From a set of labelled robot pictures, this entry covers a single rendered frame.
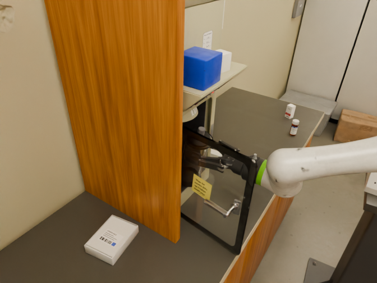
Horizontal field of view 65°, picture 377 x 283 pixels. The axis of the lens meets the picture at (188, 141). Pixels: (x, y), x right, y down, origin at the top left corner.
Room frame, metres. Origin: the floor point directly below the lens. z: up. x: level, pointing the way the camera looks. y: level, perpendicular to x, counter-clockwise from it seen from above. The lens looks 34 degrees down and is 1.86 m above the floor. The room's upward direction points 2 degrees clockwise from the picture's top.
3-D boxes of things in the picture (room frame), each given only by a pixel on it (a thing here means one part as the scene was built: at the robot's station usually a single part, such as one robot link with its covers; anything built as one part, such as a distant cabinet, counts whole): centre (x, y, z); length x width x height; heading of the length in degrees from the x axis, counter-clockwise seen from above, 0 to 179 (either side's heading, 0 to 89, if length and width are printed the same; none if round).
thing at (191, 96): (0.93, -0.07, 1.46); 0.32 x 0.11 x 0.10; 148
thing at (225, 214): (0.65, -0.10, 1.20); 0.10 x 0.05 x 0.03; 50
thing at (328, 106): (3.28, -1.42, 0.17); 0.60 x 0.42 x 0.33; 56
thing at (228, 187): (0.72, -0.07, 1.19); 0.30 x 0.01 x 0.40; 50
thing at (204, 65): (0.86, -0.02, 1.56); 0.10 x 0.10 x 0.09; 58
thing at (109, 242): (0.70, 0.26, 0.96); 0.16 x 0.12 x 0.04; 156
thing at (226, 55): (0.97, -0.10, 1.54); 0.05 x 0.05 x 0.06; 45
